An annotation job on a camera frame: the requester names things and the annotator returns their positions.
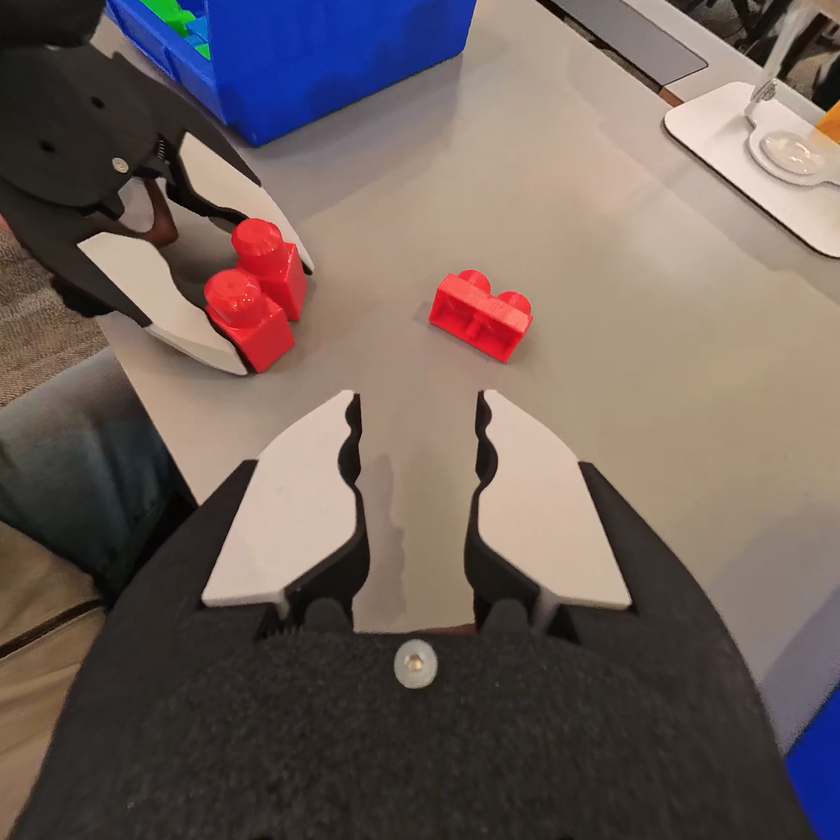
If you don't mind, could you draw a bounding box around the person's left hand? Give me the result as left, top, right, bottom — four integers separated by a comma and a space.
138, 178, 181, 250

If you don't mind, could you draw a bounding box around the person's jeans leg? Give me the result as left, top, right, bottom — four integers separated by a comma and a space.
0, 348, 198, 605

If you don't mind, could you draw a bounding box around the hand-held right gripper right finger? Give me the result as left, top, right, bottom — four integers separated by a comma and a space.
464, 389, 634, 613

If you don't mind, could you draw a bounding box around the blue storage bin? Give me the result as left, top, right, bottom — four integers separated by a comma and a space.
785, 689, 840, 840
103, 0, 480, 149

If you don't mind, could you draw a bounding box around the red mega block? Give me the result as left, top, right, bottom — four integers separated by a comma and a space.
231, 218, 311, 324
203, 268, 298, 376
428, 269, 535, 364

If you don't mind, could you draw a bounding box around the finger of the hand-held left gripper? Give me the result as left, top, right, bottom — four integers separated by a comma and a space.
163, 129, 317, 278
75, 230, 252, 379

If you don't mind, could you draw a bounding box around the black flat panel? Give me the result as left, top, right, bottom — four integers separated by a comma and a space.
545, 0, 710, 90

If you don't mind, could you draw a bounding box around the white board stand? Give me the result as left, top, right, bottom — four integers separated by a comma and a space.
663, 77, 840, 259

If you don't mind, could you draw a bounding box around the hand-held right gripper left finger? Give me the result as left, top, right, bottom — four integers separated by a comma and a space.
200, 390, 371, 610

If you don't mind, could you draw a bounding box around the pile of colourful blocks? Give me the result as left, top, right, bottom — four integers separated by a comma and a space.
138, 0, 214, 60

